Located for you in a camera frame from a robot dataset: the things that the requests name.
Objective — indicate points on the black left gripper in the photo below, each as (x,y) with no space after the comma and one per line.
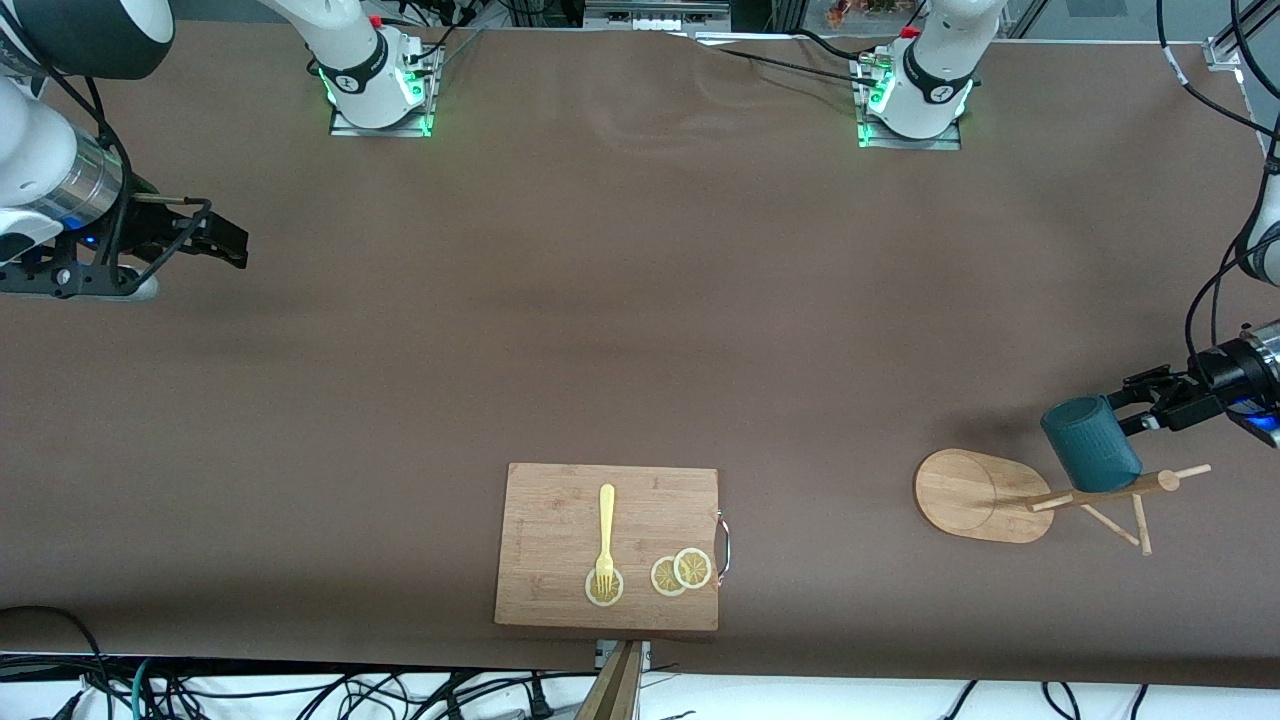
(1196,393)

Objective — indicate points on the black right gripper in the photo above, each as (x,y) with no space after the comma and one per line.
(150,226)

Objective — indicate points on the teal cup with yellow inside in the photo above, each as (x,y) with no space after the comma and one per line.
(1090,445)

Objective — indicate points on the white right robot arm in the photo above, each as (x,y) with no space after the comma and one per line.
(345,50)

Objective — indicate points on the wooden cup rack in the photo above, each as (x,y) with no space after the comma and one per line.
(970,495)

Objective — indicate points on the wooden cutting board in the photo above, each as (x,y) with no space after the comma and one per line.
(550,530)

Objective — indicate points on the yellow plastic fork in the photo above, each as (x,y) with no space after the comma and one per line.
(606,520)

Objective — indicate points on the lemon slice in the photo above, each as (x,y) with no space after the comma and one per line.
(661,579)
(692,568)
(617,592)

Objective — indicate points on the white power strip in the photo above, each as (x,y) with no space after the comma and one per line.
(655,15)

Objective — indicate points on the orange decoration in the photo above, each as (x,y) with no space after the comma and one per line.
(850,12)

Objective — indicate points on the wooden stand leg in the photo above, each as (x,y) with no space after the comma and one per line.
(615,690)

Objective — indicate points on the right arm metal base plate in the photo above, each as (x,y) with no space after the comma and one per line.
(380,130)

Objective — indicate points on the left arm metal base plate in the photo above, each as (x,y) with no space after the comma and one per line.
(910,143)

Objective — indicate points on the aluminium frame corner bracket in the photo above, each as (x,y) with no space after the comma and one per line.
(1225,52)

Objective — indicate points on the metal clamp bracket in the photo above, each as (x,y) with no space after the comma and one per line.
(603,655)

